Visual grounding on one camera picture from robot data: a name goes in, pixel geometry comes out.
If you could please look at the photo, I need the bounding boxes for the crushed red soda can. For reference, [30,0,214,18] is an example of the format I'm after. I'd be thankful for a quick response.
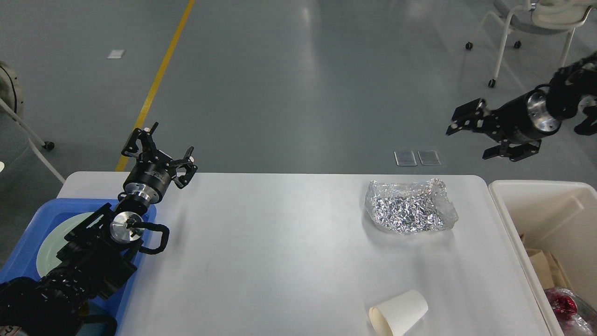
[544,288,578,321]

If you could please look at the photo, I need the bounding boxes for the teal mug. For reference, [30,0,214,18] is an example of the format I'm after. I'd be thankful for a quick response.
[76,301,112,324]

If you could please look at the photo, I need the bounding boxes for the aluminium foil ball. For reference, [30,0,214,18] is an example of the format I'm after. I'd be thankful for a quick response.
[365,178,460,235]

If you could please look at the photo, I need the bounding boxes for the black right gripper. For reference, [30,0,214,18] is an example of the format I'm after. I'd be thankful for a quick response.
[445,90,562,162]

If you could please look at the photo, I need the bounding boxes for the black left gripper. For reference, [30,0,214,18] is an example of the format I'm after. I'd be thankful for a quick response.
[121,123,198,206]

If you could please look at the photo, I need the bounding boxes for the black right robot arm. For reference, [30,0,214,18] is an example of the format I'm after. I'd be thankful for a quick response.
[446,53,597,162]

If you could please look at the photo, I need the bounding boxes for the pale green plate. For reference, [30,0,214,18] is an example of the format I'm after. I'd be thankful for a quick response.
[35,212,92,277]

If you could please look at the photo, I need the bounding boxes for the white plastic bin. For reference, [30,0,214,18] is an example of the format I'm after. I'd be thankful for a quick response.
[489,180,597,336]

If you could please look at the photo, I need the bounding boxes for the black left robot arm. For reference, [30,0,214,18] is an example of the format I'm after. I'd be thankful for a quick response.
[1,123,198,336]

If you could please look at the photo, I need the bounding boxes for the white paper cup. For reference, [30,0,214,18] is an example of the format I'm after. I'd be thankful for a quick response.
[368,290,429,336]

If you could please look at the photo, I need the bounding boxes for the white wheeled chair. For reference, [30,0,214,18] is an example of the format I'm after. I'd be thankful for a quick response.
[465,0,596,89]

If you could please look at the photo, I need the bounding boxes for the foil sheet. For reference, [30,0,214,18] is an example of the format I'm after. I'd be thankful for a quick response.
[555,287,597,336]

